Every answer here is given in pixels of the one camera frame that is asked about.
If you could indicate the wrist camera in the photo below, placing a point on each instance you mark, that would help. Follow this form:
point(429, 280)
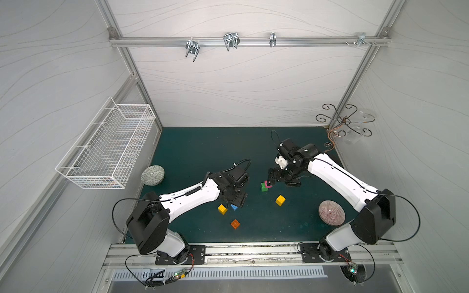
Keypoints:
point(238, 175)
point(284, 156)

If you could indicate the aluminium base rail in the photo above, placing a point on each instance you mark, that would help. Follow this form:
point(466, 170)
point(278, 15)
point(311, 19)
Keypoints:
point(255, 254)

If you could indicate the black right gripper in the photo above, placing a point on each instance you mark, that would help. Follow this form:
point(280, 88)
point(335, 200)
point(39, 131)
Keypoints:
point(279, 176)

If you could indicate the green patterned round bowl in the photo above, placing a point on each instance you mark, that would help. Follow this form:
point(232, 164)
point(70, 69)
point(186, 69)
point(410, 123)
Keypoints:
point(153, 175)

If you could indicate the white slotted cable duct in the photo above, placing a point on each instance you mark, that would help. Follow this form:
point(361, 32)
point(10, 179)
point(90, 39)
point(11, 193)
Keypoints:
point(225, 273)

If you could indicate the metal U-bolt clamp left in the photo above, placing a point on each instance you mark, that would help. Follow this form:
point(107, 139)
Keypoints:
point(192, 48)

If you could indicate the copper curled hook stand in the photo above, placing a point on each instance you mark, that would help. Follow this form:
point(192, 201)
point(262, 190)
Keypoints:
point(340, 126)

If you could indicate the green mat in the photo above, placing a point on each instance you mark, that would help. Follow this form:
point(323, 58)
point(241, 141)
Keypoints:
point(187, 154)

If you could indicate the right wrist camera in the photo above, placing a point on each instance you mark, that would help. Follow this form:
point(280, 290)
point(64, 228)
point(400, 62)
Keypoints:
point(284, 156)

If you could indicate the small metal bracket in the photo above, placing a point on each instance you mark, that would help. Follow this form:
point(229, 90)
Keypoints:
point(272, 39)

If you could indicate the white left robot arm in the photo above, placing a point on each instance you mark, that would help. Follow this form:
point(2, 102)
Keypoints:
point(149, 222)

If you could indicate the yellow lego brick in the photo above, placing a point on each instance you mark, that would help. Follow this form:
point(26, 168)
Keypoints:
point(222, 209)
point(280, 200)

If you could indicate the orange lego brick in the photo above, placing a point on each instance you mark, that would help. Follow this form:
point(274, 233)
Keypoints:
point(235, 224)

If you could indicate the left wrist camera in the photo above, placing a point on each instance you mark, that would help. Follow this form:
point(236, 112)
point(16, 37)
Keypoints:
point(238, 175)

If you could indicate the pink patterned round bowl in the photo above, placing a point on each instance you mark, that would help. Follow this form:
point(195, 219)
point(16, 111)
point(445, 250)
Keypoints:
point(331, 213)

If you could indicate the metal U-bolt clamp middle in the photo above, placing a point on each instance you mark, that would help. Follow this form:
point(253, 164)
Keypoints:
point(231, 40)

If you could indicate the aluminium top crossbar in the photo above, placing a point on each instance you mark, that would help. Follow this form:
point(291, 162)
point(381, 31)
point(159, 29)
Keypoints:
point(258, 42)

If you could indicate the metal u-bolt clamp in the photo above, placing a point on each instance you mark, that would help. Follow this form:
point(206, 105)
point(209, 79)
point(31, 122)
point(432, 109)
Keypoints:
point(192, 48)
point(231, 40)

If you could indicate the metal clamp right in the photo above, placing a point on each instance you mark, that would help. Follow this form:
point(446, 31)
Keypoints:
point(361, 41)

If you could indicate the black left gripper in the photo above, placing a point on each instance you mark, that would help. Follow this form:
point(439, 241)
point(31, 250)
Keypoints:
point(237, 196)

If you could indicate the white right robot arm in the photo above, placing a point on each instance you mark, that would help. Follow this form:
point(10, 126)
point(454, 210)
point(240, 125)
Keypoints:
point(376, 209)

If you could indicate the white wire basket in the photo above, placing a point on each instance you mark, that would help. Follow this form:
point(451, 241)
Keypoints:
point(105, 154)

